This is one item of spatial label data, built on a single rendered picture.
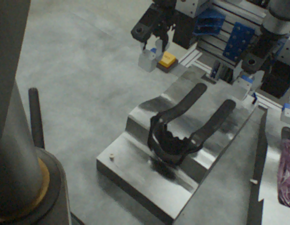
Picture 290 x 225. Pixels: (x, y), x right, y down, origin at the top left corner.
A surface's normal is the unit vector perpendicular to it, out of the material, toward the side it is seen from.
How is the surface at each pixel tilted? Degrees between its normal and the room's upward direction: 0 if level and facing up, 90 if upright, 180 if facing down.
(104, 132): 0
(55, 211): 0
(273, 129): 0
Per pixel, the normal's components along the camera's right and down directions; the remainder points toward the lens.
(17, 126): 0.97, 0.25
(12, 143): 0.87, 0.44
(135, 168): 0.13, -0.64
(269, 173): 0.03, -0.43
